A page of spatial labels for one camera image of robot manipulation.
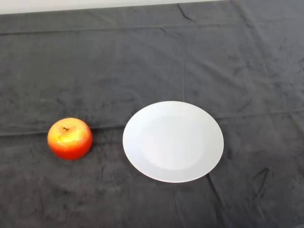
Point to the red yellow apple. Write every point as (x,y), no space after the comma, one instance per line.
(70,142)

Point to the white round plate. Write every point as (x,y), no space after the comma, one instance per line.
(173,142)

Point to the black cloth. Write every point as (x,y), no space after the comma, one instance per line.
(152,71)

